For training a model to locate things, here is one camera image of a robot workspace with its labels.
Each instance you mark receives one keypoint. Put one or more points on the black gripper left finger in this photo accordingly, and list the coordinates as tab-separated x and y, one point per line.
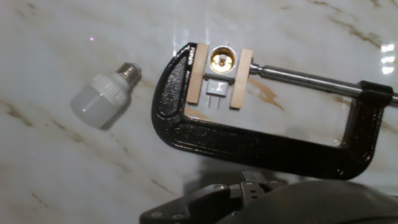
186	202

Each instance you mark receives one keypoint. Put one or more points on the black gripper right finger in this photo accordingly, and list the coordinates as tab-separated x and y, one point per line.
252	186

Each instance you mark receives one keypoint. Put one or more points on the white light bulb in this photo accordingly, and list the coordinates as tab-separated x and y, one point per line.
98	99

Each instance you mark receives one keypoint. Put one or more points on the black metal C-clamp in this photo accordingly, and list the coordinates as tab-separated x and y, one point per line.
248	146

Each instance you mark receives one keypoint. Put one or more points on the marble pattern table sheet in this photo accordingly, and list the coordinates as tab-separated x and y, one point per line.
93	171

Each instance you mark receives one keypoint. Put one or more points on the small wooden clamp pad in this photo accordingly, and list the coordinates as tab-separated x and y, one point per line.
196	74
241	79

